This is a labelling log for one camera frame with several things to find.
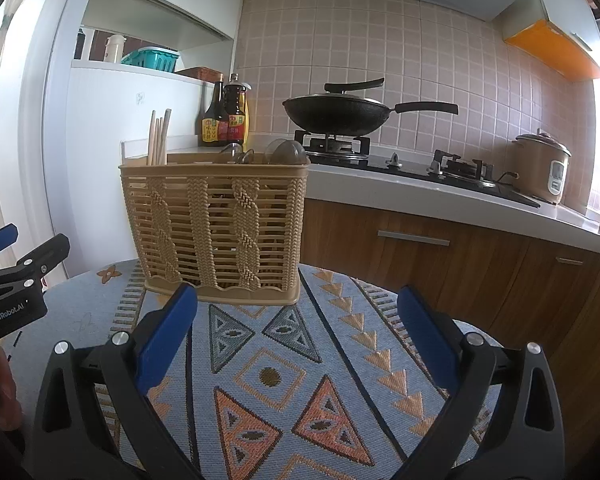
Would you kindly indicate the teal plastic basket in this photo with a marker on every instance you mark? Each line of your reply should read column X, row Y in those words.
column 152, row 60

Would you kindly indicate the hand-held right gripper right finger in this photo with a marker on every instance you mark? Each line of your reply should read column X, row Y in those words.
column 427, row 340

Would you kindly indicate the beige rice cooker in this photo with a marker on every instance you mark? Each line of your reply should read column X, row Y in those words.
column 535, row 170

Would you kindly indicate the orange wall cabinet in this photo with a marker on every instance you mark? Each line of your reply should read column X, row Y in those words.
column 555, row 47

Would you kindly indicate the brown wooden box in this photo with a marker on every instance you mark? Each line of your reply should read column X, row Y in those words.
column 200, row 73

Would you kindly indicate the person's left hand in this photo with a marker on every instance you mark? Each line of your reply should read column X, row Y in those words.
column 5, row 390

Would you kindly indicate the dark sauce bottle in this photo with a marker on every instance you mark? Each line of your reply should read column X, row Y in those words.
column 211, row 115

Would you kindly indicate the black gas stove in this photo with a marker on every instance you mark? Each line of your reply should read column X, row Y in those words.
column 410, row 165

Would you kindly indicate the white thermos jug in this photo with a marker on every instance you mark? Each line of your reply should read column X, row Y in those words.
column 114, row 49

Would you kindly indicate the black wok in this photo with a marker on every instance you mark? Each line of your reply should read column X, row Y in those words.
column 340, row 115

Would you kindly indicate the wooden kitchen cabinet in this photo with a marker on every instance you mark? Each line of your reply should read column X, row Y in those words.
column 480, row 280

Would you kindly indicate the white kitchen countertop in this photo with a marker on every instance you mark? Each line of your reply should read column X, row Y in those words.
column 430, row 195

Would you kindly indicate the patterned blue tablecloth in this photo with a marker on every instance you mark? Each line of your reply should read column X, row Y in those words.
column 280, row 340

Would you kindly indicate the beige plastic utensil basket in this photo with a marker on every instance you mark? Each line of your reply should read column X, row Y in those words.
column 210, row 230

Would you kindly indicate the red label sauce bottle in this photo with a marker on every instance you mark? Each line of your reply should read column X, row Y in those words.
column 236, row 110

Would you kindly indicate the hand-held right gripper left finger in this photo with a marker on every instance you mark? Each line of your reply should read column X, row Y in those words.
column 167, row 340

